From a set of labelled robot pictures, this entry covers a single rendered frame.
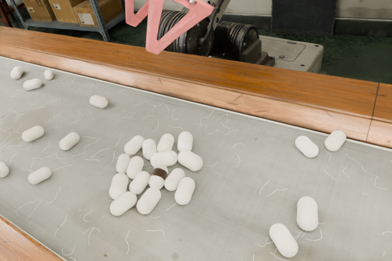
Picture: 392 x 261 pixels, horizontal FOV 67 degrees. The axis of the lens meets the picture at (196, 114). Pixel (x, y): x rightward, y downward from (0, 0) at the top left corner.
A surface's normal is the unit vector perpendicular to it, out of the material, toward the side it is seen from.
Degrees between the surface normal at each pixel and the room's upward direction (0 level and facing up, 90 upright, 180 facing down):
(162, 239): 0
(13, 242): 0
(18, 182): 0
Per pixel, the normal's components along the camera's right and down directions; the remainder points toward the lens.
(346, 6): -0.44, 0.60
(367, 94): -0.14, -0.76
